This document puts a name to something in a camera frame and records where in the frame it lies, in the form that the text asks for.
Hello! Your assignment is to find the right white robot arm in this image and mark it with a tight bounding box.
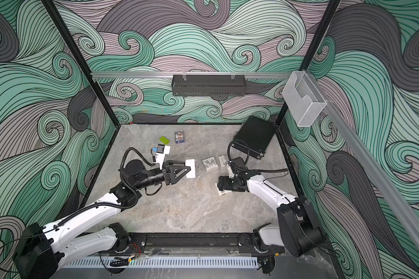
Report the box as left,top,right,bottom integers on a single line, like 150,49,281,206
217,139,325,258

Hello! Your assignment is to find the black aluminium case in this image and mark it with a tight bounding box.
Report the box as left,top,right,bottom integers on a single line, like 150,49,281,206
232,116,276,159

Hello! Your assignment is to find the black wall-mounted tray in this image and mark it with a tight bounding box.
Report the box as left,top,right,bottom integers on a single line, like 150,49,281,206
171,75,247,100

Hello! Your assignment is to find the green rectangular block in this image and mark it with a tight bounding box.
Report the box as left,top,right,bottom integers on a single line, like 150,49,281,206
159,136,170,145

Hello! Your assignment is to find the white slotted cable duct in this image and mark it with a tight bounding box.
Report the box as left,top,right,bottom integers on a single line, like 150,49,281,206
65,256,259,269

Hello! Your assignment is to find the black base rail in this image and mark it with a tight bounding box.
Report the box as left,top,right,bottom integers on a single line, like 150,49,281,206
101,231,332,257

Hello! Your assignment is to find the aluminium wall rail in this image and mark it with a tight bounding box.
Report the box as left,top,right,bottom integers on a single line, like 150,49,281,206
90,71,292,80

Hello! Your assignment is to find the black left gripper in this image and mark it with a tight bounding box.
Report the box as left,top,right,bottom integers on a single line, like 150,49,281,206
133,160,188,192

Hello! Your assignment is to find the clear acrylic wall holder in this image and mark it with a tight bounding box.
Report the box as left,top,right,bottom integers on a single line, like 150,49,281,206
282,71,327,127

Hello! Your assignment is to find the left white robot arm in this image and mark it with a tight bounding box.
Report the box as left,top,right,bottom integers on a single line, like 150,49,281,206
13,144,195,279

